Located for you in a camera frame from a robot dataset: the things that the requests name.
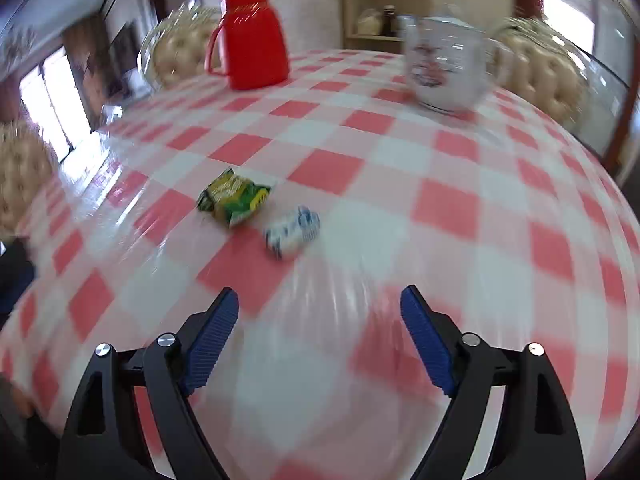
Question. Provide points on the brown bottle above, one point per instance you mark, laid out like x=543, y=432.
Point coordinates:
x=389, y=21

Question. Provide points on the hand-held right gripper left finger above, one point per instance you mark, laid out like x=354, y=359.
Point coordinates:
x=210, y=337

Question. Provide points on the beige tufted chair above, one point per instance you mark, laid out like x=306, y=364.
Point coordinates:
x=545, y=70
x=22, y=185
x=175, y=50

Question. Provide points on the beige food bag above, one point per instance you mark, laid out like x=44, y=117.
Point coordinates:
x=370, y=22

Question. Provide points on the small blue white packet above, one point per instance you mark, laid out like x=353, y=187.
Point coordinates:
x=292, y=232

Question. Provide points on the white floral teapot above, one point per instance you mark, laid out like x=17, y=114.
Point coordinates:
x=445, y=70

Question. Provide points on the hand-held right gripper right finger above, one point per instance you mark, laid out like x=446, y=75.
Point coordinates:
x=430, y=340

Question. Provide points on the red thermos jug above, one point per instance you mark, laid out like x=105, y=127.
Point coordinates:
x=255, y=40

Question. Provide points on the green yellow snack packet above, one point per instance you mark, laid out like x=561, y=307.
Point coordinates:
x=232, y=197

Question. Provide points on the red checkered tablecloth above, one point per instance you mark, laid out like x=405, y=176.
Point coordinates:
x=425, y=185

